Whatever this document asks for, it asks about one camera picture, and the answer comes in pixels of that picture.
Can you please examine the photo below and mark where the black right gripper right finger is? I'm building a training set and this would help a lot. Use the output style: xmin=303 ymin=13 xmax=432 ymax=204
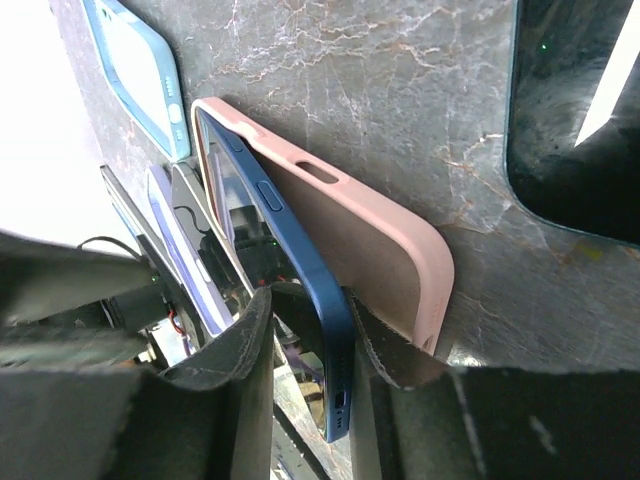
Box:
xmin=347 ymin=293 xmax=639 ymax=479

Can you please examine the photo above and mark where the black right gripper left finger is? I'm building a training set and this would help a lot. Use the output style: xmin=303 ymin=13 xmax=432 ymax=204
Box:
xmin=1 ymin=288 xmax=273 ymax=479

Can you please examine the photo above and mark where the blue-edged black phone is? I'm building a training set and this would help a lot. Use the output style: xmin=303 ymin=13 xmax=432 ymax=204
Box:
xmin=191 ymin=102 xmax=355 ymax=442

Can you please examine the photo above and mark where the pink phone case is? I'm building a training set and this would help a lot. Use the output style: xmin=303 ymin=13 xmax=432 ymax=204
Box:
xmin=191 ymin=97 xmax=454 ymax=353

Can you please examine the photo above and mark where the light blue phone case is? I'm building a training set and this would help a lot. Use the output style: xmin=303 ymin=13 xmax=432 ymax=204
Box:
xmin=81 ymin=0 xmax=191 ymax=162

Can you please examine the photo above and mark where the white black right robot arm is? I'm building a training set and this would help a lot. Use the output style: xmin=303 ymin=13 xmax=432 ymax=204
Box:
xmin=1 ymin=233 xmax=639 ymax=479

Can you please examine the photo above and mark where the lilac phone case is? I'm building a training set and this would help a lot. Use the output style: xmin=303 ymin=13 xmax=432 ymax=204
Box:
xmin=146 ymin=165 xmax=234 ymax=337

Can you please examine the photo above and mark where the green-edged black phone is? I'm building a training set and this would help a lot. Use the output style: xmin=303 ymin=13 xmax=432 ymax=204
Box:
xmin=505 ymin=0 xmax=639 ymax=246

